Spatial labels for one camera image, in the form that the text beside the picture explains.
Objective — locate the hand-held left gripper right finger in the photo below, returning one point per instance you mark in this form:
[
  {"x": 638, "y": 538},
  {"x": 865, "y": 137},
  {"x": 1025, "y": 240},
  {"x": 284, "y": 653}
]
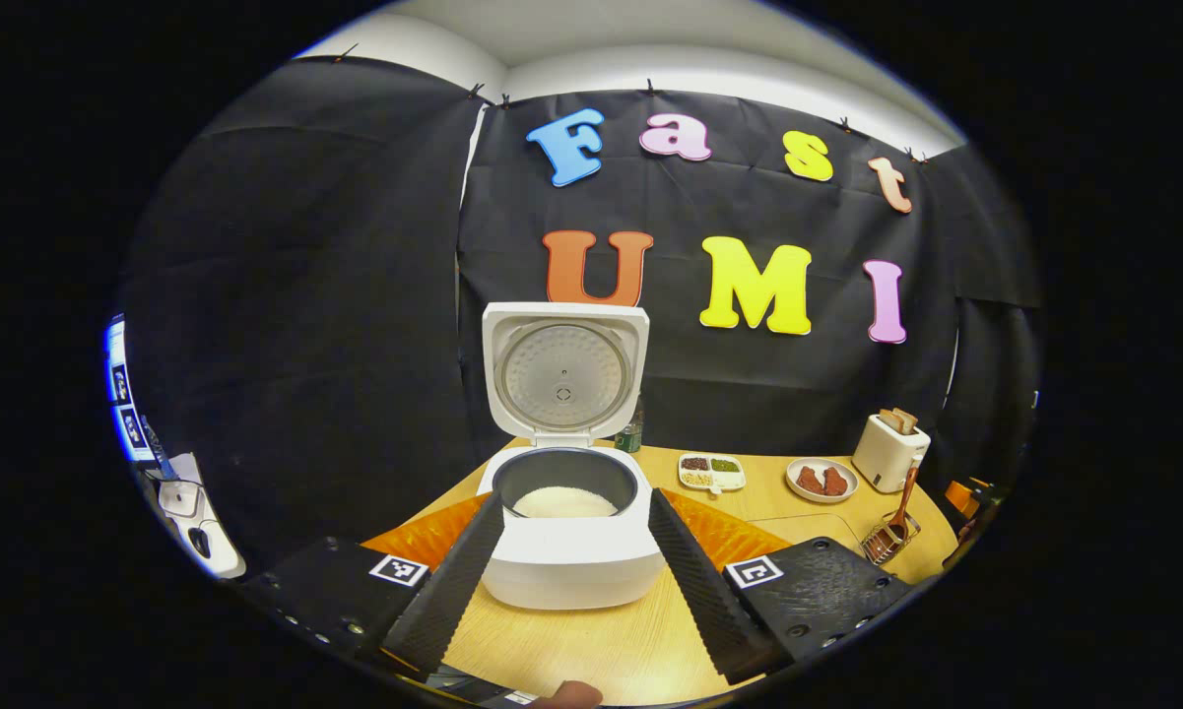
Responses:
[{"x": 699, "y": 591}]

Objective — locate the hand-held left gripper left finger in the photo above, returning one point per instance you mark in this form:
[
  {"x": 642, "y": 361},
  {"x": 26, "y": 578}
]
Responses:
[{"x": 453, "y": 591}]

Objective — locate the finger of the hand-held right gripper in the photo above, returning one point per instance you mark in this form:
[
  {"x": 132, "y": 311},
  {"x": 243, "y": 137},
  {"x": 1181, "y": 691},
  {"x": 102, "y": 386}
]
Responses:
[{"x": 958, "y": 495}]

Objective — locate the brown wooden spoon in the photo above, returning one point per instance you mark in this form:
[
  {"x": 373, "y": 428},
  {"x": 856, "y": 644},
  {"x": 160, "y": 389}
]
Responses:
[{"x": 904, "y": 502}]

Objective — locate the white rice cooker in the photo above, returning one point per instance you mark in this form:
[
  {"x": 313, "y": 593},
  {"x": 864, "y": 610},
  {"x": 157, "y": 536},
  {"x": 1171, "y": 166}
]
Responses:
[{"x": 571, "y": 561}]

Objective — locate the white rice box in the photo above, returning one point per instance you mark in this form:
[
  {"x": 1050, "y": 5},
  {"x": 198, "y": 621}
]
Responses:
[{"x": 818, "y": 527}]

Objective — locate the white toaster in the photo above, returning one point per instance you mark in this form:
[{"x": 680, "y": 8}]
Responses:
[{"x": 887, "y": 458}]

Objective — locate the toast bread slice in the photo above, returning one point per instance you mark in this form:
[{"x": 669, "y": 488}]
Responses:
[
  {"x": 889, "y": 423},
  {"x": 908, "y": 419}
]

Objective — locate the white divided grain dish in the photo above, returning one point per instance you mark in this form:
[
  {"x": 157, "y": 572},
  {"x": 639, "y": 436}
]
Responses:
[{"x": 711, "y": 471}]

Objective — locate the brown meat piece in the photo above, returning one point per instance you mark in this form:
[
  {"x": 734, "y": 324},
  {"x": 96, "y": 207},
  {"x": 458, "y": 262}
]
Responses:
[
  {"x": 811, "y": 481},
  {"x": 835, "y": 482}
]

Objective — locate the white round plate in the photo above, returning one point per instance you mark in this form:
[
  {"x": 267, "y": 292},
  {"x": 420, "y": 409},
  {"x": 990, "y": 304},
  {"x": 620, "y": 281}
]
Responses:
[{"x": 821, "y": 497}]

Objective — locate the white side desk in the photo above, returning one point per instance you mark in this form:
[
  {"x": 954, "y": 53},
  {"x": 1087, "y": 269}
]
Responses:
[{"x": 219, "y": 556}]

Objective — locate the black computer mouse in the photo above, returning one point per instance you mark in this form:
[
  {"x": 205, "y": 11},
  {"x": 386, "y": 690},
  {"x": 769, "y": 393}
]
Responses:
[{"x": 200, "y": 543}]

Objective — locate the black backdrop cloth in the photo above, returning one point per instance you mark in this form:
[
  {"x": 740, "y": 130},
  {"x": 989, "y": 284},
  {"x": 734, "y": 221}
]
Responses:
[{"x": 305, "y": 345}]

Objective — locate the white desktop device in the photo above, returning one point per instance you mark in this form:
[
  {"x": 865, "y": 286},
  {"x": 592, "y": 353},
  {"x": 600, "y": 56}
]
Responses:
[{"x": 177, "y": 497}]

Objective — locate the computer monitor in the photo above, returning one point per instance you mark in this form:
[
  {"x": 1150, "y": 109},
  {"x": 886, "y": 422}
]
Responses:
[{"x": 128, "y": 394}]

